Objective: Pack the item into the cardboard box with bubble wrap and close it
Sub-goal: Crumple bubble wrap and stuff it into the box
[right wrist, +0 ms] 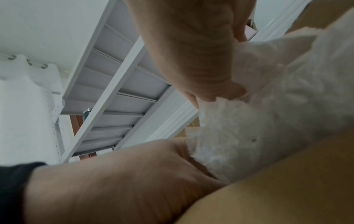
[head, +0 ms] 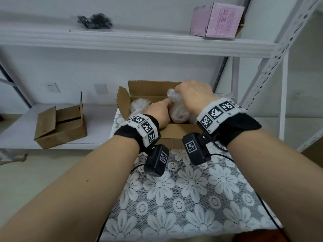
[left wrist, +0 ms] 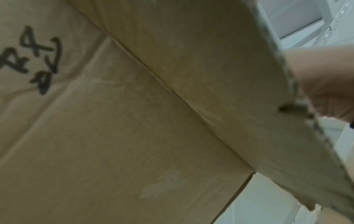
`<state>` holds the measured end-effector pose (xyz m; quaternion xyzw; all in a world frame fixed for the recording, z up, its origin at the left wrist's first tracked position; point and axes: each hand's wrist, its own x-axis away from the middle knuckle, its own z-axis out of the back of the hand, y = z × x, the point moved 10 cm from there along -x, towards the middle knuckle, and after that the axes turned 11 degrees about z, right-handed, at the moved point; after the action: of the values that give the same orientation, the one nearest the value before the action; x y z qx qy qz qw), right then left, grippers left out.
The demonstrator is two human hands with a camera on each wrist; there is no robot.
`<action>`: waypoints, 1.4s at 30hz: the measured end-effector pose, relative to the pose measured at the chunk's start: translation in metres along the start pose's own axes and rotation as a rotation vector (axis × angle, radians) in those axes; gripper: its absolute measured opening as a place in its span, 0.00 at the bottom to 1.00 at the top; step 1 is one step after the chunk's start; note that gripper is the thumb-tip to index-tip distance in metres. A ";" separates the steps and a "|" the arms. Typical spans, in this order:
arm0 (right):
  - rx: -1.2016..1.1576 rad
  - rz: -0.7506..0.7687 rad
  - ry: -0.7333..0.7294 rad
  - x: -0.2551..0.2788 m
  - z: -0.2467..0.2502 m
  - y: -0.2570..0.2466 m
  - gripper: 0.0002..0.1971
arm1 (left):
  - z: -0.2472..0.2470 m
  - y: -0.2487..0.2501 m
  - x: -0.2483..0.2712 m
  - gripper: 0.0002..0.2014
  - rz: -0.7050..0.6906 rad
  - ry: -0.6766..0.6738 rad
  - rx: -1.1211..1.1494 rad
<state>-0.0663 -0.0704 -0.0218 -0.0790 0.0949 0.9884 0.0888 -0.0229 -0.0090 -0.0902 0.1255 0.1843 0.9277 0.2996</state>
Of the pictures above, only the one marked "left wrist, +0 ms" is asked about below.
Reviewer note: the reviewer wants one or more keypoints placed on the person's right hand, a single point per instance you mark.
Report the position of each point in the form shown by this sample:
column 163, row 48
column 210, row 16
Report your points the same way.
column 326, row 76

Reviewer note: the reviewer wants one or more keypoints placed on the brown cardboard box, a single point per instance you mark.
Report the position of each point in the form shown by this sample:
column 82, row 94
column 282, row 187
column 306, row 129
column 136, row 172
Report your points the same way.
column 138, row 120

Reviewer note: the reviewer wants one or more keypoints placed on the white metal shelving rack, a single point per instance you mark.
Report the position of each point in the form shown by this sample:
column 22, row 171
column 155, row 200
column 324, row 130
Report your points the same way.
column 298, row 17

